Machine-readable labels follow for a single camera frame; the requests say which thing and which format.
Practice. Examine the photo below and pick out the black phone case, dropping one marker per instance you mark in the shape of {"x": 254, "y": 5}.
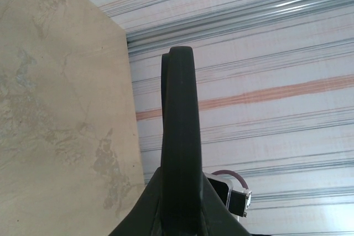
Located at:
{"x": 182, "y": 109}

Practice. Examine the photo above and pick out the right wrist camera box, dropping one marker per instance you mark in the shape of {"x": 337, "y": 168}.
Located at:
{"x": 238, "y": 203}

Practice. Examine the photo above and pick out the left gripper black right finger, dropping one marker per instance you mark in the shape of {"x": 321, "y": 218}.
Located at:
{"x": 218, "y": 219}

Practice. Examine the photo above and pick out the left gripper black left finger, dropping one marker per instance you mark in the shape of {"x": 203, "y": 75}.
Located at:
{"x": 143, "y": 214}

